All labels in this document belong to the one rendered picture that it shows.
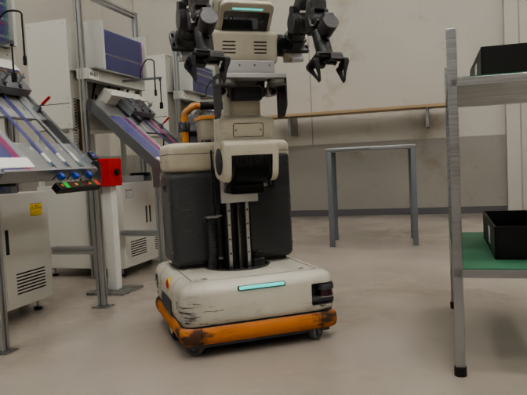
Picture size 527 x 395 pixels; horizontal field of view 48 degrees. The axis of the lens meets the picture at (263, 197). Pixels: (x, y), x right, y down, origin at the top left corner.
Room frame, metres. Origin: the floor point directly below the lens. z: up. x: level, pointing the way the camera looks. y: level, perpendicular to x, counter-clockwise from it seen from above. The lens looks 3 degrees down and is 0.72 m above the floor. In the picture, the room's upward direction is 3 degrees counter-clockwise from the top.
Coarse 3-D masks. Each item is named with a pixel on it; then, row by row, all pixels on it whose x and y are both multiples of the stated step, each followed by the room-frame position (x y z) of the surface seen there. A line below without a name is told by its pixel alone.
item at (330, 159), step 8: (408, 144) 4.63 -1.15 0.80; (328, 152) 4.75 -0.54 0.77; (408, 152) 5.06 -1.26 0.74; (328, 160) 4.75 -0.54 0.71; (328, 168) 4.75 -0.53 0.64; (328, 176) 4.76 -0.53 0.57; (328, 184) 4.76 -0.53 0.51; (328, 192) 4.76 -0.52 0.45; (336, 192) 5.15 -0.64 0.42; (416, 192) 4.62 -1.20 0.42; (328, 200) 4.76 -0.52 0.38; (336, 200) 5.15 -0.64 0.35; (416, 200) 4.62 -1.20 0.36; (336, 208) 5.15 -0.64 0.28; (416, 208) 4.62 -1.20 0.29; (336, 216) 5.15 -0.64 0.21; (416, 216) 4.62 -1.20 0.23; (336, 224) 5.15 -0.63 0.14; (416, 224) 4.62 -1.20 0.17; (336, 232) 5.15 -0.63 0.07; (416, 232) 4.62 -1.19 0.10; (416, 240) 4.62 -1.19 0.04
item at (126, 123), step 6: (114, 120) 3.88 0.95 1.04; (120, 120) 3.95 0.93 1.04; (126, 120) 4.04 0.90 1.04; (132, 120) 4.12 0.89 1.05; (126, 126) 3.92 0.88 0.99; (132, 126) 4.00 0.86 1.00; (138, 126) 4.09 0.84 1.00; (132, 132) 3.89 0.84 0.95; (138, 132) 3.97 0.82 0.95; (144, 132) 4.07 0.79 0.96; (138, 138) 3.88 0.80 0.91; (144, 138) 3.96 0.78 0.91; (150, 138) 4.04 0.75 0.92; (144, 144) 3.85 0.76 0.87; (150, 144) 3.93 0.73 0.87; (156, 144) 4.02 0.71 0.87; (150, 150) 3.82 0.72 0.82; (156, 150) 3.90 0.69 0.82; (156, 156) 3.81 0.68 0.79
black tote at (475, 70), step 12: (492, 48) 1.96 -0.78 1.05; (504, 48) 1.95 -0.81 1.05; (516, 48) 1.94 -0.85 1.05; (480, 60) 2.01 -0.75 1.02; (492, 60) 1.96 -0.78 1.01; (504, 60) 1.95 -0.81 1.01; (516, 60) 1.94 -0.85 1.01; (480, 72) 2.02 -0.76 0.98; (492, 72) 1.97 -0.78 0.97; (504, 72) 1.96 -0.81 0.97
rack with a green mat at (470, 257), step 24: (456, 72) 1.84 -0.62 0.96; (456, 96) 1.84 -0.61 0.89; (480, 96) 2.22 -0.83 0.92; (504, 96) 2.26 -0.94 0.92; (456, 120) 1.84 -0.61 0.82; (456, 144) 1.84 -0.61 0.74; (456, 168) 1.84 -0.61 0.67; (456, 192) 1.84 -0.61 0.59; (456, 216) 1.84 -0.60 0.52; (456, 240) 1.84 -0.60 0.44; (480, 240) 2.42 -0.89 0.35; (456, 264) 1.84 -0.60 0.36; (480, 264) 1.89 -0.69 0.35; (504, 264) 1.87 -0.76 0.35; (456, 288) 1.84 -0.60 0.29; (456, 312) 1.85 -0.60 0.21; (456, 336) 1.85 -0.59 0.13; (456, 360) 1.85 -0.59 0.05
